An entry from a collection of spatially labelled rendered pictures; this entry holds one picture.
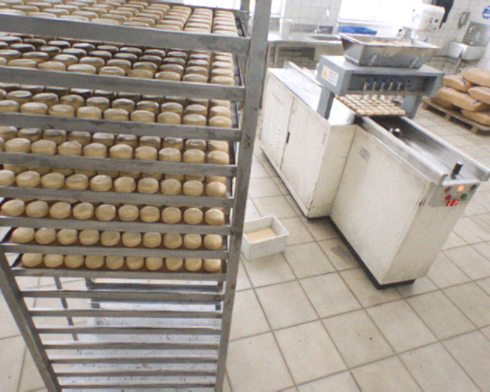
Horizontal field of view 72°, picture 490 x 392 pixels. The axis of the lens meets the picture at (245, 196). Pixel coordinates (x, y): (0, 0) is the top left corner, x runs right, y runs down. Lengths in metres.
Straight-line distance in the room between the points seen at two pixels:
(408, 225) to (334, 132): 0.74
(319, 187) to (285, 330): 1.03
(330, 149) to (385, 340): 1.19
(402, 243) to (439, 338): 0.58
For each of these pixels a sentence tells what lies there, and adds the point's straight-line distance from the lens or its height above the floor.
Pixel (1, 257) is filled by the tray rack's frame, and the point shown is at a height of 0.95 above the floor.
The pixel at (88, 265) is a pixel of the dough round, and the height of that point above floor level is 0.87.
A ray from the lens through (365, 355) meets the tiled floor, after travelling 2.06.
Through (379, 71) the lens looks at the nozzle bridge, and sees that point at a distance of 2.28.
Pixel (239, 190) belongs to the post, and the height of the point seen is 1.20.
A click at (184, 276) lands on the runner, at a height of 0.87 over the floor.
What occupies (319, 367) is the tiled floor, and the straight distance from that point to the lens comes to 1.94.
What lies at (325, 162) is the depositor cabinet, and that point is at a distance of 2.37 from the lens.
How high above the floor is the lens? 1.63
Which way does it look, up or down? 35 degrees down
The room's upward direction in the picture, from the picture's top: 7 degrees clockwise
